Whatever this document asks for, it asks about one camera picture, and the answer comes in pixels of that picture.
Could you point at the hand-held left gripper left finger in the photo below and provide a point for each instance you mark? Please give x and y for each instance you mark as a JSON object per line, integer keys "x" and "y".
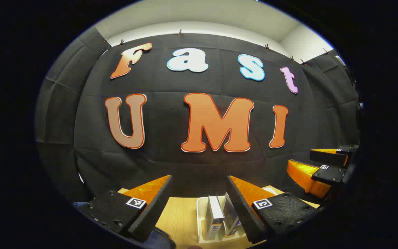
{"x": 150, "y": 211}

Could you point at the blue schoolbag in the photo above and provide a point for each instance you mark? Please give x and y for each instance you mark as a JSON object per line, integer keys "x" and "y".
{"x": 161, "y": 240}

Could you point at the dark blue book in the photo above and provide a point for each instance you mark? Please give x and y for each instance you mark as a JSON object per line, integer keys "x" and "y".
{"x": 229, "y": 214}

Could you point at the white plastic bookshelf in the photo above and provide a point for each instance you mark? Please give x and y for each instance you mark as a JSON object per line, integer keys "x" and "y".
{"x": 201, "y": 214}

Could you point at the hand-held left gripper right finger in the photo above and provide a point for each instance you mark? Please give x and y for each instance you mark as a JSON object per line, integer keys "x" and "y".
{"x": 245, "y": 214}

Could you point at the white book with grey photo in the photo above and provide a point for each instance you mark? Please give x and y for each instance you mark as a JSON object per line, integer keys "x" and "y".
{"x": 215, "y": 214}

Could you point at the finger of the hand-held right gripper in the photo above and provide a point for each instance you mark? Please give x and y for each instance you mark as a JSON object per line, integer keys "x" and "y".
{"x": 328, "y": 158}
{"x": 328, "y": 174}

